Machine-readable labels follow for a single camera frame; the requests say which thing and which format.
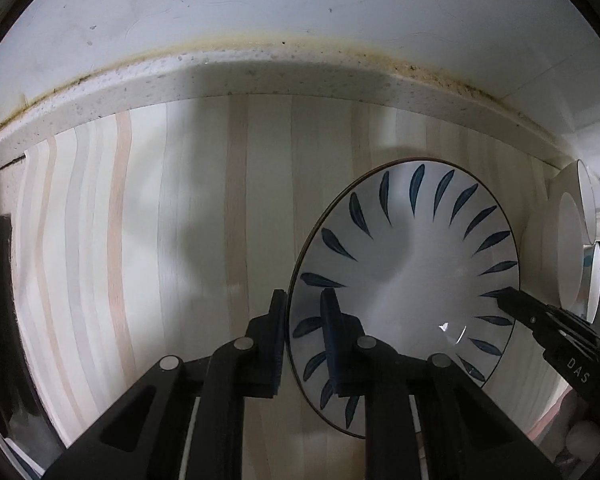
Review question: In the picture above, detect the blue leaf-pattern plate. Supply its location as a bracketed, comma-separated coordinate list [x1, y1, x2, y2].
[286, 159, 522, 440]

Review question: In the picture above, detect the white rounded object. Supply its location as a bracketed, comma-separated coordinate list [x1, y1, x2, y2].
[562, 392, 600, 463]

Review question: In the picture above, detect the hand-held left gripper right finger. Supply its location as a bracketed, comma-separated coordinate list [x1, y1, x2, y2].
[320, 289, 565, 480]

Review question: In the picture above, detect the blue-patterned white bowl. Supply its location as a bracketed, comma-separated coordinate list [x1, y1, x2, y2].
[581, 241, 600, 324]

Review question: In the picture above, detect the white bowl with dark rim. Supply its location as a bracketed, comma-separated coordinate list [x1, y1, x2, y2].
[541, 159, 598, 312]

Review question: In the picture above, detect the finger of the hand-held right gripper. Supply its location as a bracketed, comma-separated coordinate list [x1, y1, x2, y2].
[496, 287, 600, 357]

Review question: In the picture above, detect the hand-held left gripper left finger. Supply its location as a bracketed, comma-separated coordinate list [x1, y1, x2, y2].
[42, 288, 288, 480]

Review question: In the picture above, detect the striped tablecloth with cat print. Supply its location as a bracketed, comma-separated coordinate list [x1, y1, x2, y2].
[10, 95, 583, 480]

